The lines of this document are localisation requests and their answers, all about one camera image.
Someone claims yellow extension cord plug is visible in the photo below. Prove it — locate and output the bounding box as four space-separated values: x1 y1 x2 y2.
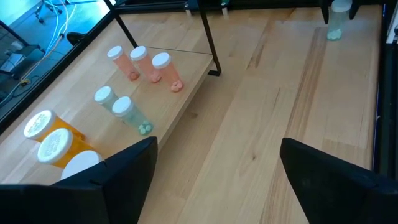
17 0 78 88

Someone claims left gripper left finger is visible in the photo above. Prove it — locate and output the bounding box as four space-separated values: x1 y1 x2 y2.
51 136 159 224

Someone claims small pink vial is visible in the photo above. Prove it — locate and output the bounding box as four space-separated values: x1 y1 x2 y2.
129 45 162 84

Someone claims black aluminium table frame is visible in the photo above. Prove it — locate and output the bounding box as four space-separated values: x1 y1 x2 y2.
0 0 398 181

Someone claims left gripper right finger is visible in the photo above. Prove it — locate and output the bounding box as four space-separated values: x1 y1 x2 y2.
279 137 398 224

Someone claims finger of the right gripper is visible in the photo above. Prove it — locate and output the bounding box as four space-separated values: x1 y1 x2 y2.
320 0 330 25
348 0 361 20

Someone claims pink pill bottle white cap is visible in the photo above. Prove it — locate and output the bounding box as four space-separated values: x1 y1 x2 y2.
151 52 184 93

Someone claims orange pill bottle white cap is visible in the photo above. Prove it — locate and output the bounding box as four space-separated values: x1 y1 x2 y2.
61 150 104 180
106 45 141 82
37 128 96 169
24 109 85 142

